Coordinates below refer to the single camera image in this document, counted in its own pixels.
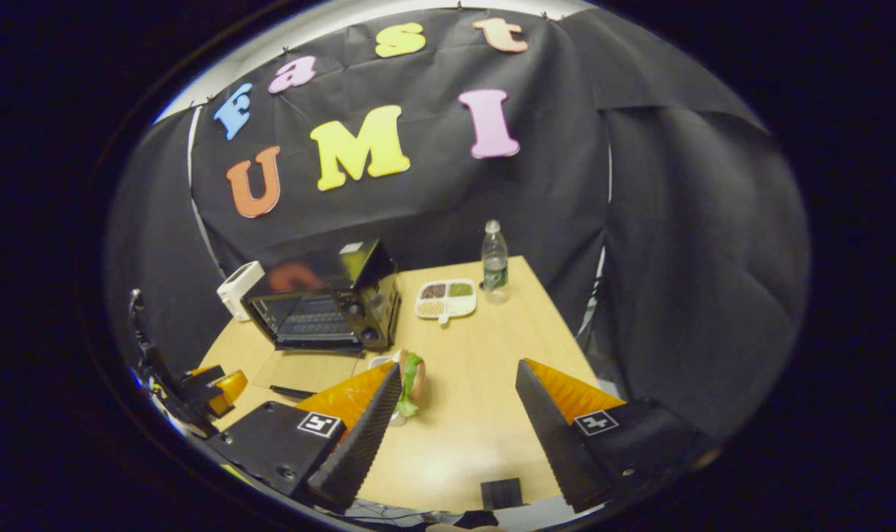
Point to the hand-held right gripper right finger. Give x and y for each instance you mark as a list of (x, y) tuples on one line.
[(558, 443)]

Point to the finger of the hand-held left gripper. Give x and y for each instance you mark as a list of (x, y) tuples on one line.
[(230, 391), (200, 378)]

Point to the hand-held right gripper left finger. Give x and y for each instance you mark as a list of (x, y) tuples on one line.
[(366, 436)]

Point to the sandwich with green lettuce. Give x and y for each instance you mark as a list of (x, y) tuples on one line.
[(416, 377)]

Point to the black electric oven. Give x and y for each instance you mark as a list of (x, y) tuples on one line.
[(322, 281)]

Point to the white plastic tray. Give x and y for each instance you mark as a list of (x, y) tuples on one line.
[(379, 362)]

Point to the black square pad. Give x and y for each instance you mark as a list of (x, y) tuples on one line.
[(501, 493)]

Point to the white toaster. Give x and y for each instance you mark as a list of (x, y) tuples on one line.
[(237, 292)]

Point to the white divided plate with grains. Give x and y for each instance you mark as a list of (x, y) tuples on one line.
[(448, 299)]

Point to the clear plastic water bottle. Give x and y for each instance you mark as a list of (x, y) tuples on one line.
[(495, 270)]

